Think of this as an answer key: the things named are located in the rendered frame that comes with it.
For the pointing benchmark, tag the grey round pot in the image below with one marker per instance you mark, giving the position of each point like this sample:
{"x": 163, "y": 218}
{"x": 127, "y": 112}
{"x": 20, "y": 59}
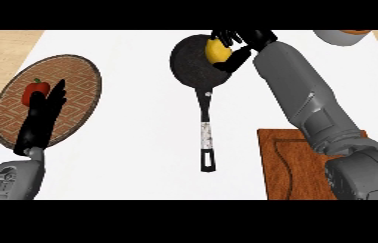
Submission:
{"x": 342, "y": 37}

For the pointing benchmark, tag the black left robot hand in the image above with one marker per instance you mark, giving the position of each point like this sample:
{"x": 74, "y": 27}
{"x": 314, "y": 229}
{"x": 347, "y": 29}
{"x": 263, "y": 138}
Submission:
{"x": 39, "y": 120}

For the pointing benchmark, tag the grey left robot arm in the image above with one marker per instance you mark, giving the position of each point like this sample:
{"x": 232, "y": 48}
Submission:
{"x": 21, "y": 177}

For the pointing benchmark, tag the yellow lemon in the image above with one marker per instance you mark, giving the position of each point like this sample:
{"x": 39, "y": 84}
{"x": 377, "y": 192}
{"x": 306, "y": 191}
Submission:
{"x": 218, "y": 52}

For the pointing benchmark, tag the black frying pan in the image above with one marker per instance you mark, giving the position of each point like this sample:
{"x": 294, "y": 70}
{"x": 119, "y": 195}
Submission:
{"x": 197, "y": 67}

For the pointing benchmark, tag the brown wooden cutting board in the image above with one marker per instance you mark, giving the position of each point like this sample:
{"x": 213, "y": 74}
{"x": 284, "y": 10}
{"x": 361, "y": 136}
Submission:
{"x": 290, "y": 167}

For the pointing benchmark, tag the round brown woven placemat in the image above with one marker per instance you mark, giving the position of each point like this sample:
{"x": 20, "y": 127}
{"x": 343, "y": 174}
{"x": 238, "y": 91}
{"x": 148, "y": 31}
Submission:
{"x": 74, "y": 87}

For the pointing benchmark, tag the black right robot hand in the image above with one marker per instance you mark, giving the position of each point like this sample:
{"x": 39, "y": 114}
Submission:
{"x": 256, "y": 37}

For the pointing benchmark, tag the red bell pepper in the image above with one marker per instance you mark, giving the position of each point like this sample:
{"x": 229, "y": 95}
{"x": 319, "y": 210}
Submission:
{"x": 33, "y": 89}

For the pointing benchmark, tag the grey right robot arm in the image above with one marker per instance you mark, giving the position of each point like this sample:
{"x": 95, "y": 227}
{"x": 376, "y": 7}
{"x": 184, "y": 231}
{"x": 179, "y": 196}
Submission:
{"x": 315, "y": 120}

